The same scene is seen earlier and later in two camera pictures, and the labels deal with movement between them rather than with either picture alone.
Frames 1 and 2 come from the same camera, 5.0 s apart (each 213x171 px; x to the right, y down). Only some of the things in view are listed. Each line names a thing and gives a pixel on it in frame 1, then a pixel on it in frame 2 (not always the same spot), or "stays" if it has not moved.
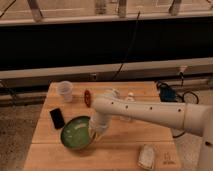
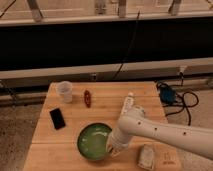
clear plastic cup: [65, 88] stays
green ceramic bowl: [76, 132] to [92, 141]
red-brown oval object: [87, 98] stays
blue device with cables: [168, 94] stays
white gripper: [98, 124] to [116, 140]
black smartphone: [57, 117] stays
